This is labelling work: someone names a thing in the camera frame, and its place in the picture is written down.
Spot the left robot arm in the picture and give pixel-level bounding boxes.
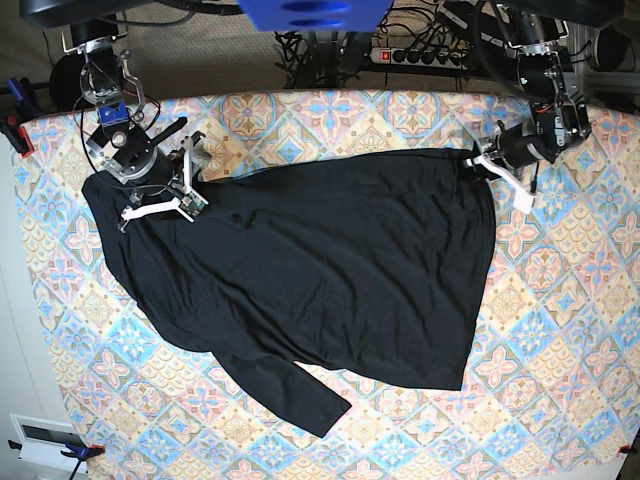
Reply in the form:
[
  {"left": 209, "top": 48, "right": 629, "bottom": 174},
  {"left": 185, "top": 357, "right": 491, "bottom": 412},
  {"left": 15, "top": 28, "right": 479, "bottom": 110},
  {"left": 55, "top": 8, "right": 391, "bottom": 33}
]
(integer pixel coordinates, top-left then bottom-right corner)
[{"left": 471, "top": 1, "right": 591, "bottom": 170}]

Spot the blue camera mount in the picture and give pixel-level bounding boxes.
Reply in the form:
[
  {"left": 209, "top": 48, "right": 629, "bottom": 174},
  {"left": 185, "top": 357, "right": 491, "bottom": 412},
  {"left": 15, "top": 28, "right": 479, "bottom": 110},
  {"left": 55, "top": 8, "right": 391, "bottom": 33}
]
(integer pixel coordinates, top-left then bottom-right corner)
[{"left": 237, "top": 0, "right": 393, "bottom": 33}]

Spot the orange clamp bottom right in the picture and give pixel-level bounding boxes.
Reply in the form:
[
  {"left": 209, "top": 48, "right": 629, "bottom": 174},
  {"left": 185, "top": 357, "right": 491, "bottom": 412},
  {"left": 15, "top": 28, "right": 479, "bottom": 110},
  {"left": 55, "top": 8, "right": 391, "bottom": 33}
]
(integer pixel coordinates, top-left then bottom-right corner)
[{"left": 618, "top": 445, "right": 639, "bottom": 455}]

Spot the white wall vent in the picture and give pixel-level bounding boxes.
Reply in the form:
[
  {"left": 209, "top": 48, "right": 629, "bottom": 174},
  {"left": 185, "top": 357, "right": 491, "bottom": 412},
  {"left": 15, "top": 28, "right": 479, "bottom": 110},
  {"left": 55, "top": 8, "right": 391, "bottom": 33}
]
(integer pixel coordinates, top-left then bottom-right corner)
[{"left": 9, "top": 414, "right": 83, "bottom": 473}]

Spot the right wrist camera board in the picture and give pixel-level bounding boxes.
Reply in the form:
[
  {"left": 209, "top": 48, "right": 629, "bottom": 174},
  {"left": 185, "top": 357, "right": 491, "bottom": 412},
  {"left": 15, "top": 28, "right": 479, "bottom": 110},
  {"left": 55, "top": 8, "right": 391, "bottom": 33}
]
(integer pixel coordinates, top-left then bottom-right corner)
[{"left": 179, "top": 191, "right": 209, "bottom": 222}]

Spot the blue clamp bottom left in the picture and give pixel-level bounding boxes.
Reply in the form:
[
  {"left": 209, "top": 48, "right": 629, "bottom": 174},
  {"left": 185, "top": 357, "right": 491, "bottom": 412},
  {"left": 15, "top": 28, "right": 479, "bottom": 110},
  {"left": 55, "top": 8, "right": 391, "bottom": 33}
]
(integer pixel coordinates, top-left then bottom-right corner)
[{"left": 7, "top": 440, "right": 105, "bottom": 479}]

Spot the white power strip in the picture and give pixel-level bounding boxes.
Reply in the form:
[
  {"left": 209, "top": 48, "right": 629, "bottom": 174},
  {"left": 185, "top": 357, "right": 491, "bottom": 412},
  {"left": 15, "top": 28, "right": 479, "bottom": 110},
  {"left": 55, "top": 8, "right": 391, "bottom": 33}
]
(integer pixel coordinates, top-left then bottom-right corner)
[{"left": 369, "top": 47, "right": 467, "bottom": 70}]

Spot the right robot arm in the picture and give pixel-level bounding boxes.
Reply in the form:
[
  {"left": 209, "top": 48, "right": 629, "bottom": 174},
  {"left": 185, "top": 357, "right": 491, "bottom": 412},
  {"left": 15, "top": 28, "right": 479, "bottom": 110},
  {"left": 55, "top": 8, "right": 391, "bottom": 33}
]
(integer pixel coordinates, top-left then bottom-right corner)
[{"left": 63, "top": 15, "right": 202, "bottom": 203}]

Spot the patterned tablecloth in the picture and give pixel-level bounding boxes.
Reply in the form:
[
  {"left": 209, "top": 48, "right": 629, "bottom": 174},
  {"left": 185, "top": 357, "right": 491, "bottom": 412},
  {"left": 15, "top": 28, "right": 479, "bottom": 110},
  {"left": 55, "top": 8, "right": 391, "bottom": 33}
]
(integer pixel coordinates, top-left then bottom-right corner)
[{"left": 7, "top": 108, "right": 639, "bottom": 479}]

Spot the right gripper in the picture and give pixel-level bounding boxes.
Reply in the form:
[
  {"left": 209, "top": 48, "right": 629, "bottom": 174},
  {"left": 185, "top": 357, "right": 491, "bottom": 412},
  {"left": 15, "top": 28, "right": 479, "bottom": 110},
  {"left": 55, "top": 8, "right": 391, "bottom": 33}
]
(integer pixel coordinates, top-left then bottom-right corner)
[{"left": 144, "top": 144, "right": 205, "bottom": 199}]

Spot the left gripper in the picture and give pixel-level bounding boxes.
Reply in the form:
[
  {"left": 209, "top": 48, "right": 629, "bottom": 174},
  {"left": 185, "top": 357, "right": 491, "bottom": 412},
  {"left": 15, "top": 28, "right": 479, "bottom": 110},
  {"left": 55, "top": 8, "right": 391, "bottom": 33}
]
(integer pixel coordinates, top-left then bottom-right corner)
[{"left": 488, "top": 124, "right": 548, "bottom": 170}]

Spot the black round stool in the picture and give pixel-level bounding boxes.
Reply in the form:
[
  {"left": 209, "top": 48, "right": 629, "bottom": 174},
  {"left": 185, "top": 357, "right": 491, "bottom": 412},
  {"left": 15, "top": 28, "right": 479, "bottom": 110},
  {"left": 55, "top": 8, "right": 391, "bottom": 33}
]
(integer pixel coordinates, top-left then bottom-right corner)
[{"left": 49, "top": 55, "right": 90, "bottom": 112}]

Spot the red black clamp left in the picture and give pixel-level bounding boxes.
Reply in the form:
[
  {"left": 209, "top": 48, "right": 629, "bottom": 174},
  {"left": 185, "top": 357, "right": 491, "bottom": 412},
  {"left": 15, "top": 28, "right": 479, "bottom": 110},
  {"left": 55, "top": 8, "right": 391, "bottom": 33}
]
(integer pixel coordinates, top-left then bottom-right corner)
[{"left": 0, "top": 116, "right": 34, "bottom": 158}]

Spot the black t-shirt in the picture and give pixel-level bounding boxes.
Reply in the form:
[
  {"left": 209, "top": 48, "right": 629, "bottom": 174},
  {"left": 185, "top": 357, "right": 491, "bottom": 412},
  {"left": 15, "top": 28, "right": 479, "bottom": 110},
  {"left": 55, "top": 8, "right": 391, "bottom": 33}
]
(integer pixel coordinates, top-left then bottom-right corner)
[{"left": 82, "top": 149, "right": 496, "bottom": 437}]

